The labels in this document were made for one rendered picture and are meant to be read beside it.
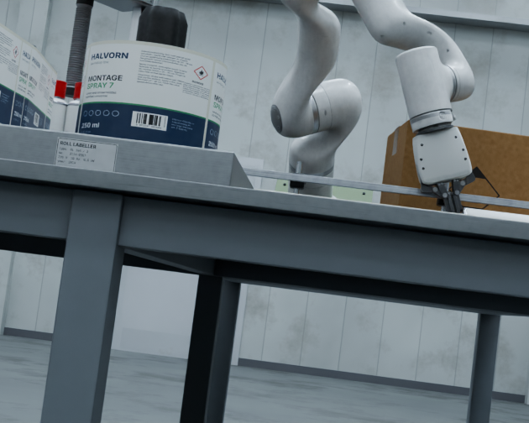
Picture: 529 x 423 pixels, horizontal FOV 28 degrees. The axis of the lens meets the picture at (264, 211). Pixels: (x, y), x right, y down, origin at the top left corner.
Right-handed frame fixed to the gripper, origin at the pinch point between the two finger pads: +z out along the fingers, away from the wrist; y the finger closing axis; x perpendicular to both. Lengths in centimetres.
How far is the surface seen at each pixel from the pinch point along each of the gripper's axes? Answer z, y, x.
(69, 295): 5, 58, 82
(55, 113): -35, 71, 2
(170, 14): -40, 43, 31
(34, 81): -33, 67, 36
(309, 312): 16, 40, -897
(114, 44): -27, 48, 67
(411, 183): -7.9, 5.1, -15.6
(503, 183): -3.7, -13.9, -17.9
